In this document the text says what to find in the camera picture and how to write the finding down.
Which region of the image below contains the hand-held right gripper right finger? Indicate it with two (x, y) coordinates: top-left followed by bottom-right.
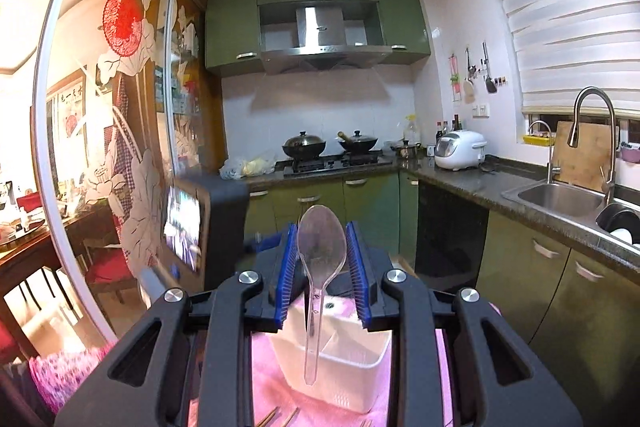
(345, 221), (583, 427)

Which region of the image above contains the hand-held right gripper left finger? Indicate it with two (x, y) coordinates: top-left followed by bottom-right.
(54, 222), (306, 427)

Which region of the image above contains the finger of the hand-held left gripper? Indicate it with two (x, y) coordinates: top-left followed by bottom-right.
(244, 229), (290, 270)

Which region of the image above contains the clear plastic spoon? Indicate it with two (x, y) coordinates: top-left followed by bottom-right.
(296, 204), (347, 385)

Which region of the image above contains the white plastic utensil holder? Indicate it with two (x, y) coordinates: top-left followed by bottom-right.
(270, 292), (393, 413)

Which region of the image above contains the person's left forearm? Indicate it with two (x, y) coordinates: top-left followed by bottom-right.
(27, 342), (118, 414)

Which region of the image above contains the white plastic bag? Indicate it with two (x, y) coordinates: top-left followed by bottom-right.
(219, 154), (277, 181)

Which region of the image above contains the green lower cabinet row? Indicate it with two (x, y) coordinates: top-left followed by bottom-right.
(476, 208), (640, 375)
(246, 171), (419, 260)

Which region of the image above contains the lotus pattern glass door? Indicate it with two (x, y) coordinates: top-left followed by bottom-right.
(32, 0), (175, 344)
(167, 0), (226, 188)

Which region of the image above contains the black built-in appliance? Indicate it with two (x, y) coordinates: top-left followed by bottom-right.
(416, 179), (491, 294)

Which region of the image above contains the black wok with lid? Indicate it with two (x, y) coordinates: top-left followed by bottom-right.
(281, 130), (327, 160)

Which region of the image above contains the black gas stove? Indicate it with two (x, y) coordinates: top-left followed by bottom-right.
(282, 154), (394, 179)

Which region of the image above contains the pink floral tablecloth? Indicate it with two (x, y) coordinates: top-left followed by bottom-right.
(190, 299), (503, 427)

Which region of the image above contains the red cushioned wooden chair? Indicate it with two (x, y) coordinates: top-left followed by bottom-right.
(81, 227), (140, 305)

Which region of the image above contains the small steel pot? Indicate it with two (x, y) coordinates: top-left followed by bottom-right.
(390, 139), (422, 160)

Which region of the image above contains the cooking oil bottle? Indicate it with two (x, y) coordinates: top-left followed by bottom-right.
(402, 114), (423, 148)

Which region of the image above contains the white rice cooker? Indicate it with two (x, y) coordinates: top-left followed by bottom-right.
(433, 130), (489, 172)

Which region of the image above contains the wooden dining table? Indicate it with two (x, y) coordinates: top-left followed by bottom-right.
(0, 202), (121, 358)

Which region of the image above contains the framed calligraphy picture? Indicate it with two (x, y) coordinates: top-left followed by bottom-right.
(46, 71), (87, 144)

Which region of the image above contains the steel range hood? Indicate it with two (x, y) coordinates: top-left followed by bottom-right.
(257, 2), (394, 76)

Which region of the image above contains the steel sink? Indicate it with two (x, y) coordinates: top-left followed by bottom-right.
(501, 181), (619, 229)

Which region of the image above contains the beige hanging spatula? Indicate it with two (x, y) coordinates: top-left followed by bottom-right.
(462, 47), (476, 104)

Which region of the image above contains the pink hanging holder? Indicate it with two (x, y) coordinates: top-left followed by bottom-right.
(448, 52), (461, 104)

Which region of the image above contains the red paper-cut decoration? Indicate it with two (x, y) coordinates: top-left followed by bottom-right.
(102, 0), (147, 58)

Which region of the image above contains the small steel faucet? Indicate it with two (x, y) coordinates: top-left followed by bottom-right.
(527, 120), (563, 186)

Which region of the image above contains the black hanging spatula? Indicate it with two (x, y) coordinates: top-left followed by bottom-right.
(481, 41), (499, 94)

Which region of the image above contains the wooden cutting board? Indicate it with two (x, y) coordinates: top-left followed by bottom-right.
(552, 120), (622, 194)

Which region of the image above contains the black basin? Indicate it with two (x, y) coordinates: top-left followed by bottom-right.
(595, 201), (640, 254)

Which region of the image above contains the tall steel faucet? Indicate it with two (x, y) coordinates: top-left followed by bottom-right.
(571, 87), (618, 208)

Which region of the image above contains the white striped window blind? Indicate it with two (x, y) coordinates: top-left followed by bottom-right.
(469, 0), (640, 122)

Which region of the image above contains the black wok wooden handle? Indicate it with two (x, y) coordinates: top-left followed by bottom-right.
(337, 129), (382, 154)

